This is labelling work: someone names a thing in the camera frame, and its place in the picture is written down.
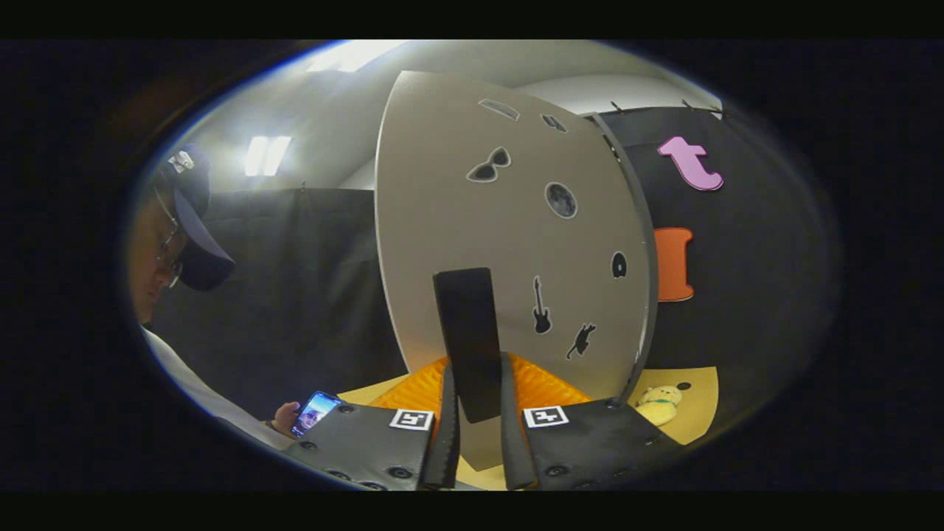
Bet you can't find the pale yellow plush toy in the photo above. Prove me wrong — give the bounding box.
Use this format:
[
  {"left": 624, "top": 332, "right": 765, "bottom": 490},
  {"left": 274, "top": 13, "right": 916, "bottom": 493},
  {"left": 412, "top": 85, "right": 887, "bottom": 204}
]
[{"left": 636, "top": 383, "right": 683, "bottom": 427}]

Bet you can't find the smartphone with lit screen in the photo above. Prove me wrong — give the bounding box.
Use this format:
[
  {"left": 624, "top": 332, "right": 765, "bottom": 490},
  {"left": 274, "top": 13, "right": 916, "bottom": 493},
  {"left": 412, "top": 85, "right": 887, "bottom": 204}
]
[{"left": 290, "top": 391, "right": 342, "bottom": 439}]

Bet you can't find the black door handle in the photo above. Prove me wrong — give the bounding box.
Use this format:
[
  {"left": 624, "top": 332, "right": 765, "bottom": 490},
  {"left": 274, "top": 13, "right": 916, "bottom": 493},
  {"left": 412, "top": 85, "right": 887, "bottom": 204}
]
[{"left": 432, "top": 267, "right": 504, "bottom": 424}]

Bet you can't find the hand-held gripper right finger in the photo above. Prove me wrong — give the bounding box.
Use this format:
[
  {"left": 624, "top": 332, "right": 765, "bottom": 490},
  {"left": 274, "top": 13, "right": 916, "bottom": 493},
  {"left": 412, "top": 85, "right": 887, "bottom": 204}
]
[{"left": 500, "top": 353, "right": 687, "bottom": 490}]

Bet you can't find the black backdrop cloth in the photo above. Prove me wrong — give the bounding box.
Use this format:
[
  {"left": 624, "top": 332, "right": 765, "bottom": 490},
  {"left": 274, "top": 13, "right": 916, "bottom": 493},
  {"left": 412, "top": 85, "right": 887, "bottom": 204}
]
[{"left": 144, "top": 103, "right": 841, "bottom": 447}]

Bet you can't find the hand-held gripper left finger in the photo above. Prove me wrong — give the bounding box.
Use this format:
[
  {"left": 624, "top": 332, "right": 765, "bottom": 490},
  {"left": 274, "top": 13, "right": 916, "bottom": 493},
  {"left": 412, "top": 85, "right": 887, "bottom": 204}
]
[{"left": 284, "top": 355, "right": 462, "bottom": 490}]

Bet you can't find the cream cabinet door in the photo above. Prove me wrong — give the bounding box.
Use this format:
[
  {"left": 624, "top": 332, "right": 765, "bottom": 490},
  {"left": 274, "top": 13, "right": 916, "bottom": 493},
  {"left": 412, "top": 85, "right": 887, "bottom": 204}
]
[{"left": 375, "top": 71, "right": 653, "bottom": 473}]

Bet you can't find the ceiling light panel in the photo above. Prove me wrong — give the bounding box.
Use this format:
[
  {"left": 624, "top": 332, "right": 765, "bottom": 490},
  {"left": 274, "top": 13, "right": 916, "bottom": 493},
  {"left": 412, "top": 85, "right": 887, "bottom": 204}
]
[
  {"left": 306, "top": 40, "right": 406, "bottom": 73},
  {"left": 245, "top": 136, "right": 292, "bottom": 178}
]

